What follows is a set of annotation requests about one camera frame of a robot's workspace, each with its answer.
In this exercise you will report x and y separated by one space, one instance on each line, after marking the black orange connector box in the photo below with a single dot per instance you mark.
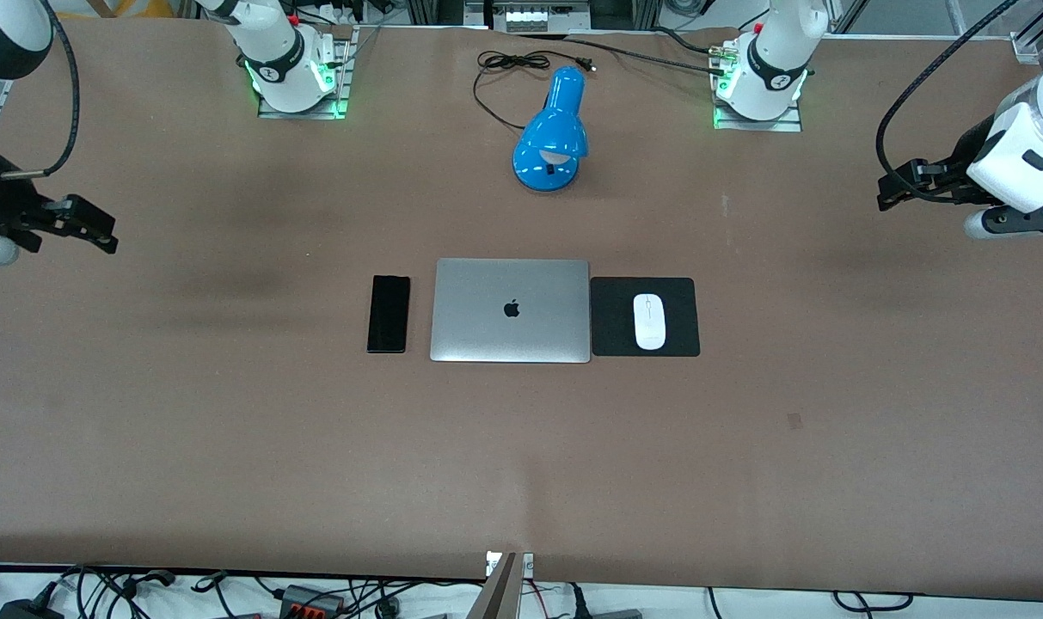
312 600

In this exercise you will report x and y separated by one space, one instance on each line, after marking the silver closed laptop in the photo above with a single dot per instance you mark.
510 310

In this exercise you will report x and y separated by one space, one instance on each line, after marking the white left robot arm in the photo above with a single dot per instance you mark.
775 60

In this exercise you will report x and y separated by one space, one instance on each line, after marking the white computer mouse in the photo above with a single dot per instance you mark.
649 321

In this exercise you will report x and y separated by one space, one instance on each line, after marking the blue desk lamp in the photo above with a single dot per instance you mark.
554 133

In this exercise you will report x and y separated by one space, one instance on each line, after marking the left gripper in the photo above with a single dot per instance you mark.
953 171

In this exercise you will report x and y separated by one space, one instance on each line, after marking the white power strip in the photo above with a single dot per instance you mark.
545 15

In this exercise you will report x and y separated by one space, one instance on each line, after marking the black power adapter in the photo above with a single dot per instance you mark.
29 609

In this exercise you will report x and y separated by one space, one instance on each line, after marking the wooden post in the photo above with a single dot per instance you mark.
504 593

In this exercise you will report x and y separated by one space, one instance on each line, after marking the black smartphone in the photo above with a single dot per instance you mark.
389 314

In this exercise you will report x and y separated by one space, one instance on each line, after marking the black mouse pad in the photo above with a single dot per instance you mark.
607 316

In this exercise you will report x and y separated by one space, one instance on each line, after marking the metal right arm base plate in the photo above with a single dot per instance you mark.
272 110

